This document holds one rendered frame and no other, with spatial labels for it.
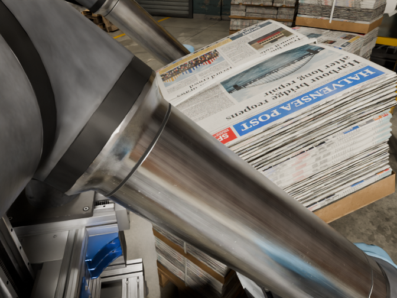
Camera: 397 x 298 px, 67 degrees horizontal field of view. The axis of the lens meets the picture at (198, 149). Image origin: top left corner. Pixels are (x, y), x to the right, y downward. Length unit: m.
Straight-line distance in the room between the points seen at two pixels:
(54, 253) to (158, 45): 0.61
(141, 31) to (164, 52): 0.08
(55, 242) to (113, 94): 0.82
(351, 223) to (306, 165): 1.69
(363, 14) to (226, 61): 1.26
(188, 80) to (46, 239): 0.62
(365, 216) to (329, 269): 1.96
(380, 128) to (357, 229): 1.65
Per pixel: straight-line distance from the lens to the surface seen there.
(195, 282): 1.37
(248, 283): 0.51
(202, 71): 0.59
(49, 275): 0.89
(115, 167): 0.17
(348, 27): 1.80
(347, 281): 0.28
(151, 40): 0.79
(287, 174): 0.44
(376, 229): 2.16
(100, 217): 0.94
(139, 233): 1.89
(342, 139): 0.46
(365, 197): 0.55
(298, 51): 0.56
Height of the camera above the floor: 1.40
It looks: 33 degrees down
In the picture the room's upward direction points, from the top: straight up
